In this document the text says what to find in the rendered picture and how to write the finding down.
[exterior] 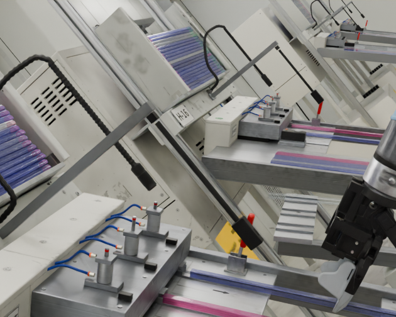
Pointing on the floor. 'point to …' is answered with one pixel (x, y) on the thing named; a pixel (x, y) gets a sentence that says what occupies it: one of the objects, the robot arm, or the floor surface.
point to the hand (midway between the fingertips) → (342, 304)
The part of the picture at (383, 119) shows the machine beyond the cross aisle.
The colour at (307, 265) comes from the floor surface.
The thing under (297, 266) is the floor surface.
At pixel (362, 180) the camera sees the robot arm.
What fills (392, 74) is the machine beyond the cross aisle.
